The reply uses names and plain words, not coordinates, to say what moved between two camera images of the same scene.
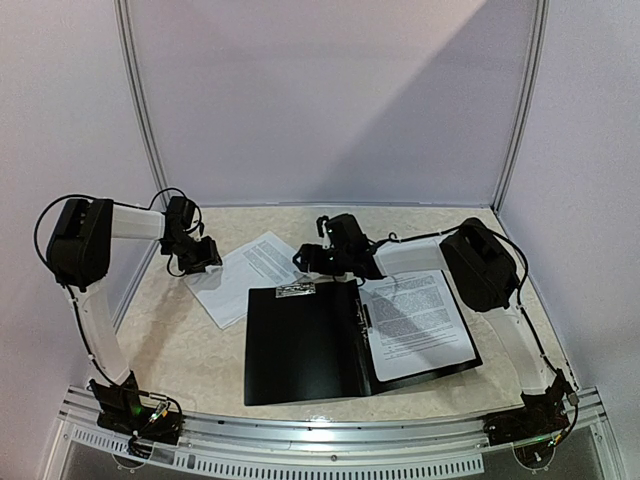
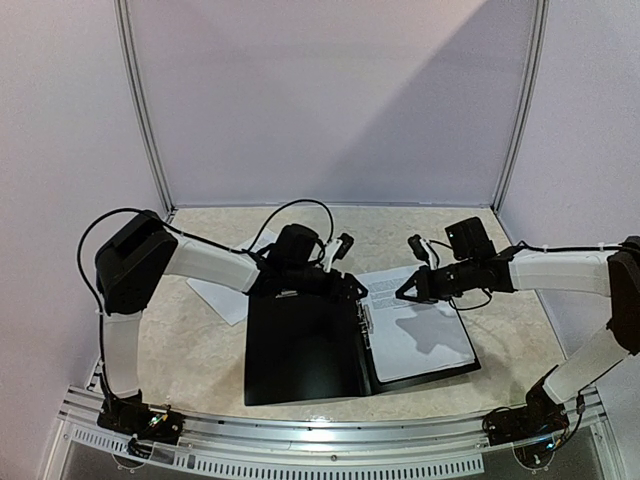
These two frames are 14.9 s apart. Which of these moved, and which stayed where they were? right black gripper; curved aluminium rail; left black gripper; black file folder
Moved: left black gripper; right black gripper
Stayed: curved aluminium rail; black file folder
